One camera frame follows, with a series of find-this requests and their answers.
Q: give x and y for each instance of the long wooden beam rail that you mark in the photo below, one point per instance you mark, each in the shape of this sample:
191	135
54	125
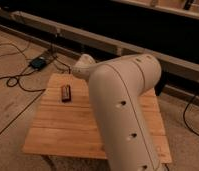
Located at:
170	64

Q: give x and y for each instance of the blue power adapter box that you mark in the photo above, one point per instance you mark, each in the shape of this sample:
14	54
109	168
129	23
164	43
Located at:
39	62

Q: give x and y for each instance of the wooden table board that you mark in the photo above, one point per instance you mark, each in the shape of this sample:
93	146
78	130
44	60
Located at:
64	128

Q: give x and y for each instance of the small dark brown box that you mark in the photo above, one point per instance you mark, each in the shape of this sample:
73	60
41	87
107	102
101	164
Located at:
66	93

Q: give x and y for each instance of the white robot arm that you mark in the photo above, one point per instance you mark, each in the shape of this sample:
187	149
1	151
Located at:
114	89

